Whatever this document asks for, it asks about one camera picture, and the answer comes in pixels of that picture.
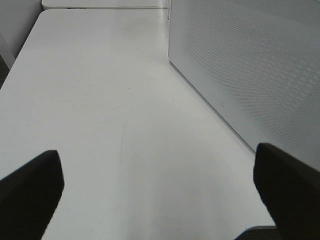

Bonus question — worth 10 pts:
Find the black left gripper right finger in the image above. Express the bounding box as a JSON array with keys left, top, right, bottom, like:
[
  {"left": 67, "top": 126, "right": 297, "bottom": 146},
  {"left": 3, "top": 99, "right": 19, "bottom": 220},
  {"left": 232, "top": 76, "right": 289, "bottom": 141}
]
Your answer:
[{"left": 253, "top": 143, "right": 320, "bottom": 240}]

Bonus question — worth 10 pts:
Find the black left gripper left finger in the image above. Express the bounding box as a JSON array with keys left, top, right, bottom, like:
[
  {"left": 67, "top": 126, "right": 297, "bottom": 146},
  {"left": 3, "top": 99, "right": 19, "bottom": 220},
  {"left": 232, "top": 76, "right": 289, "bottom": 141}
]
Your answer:
[{"left": 0, "top": 150, "right": 65, "bottom": 240}]

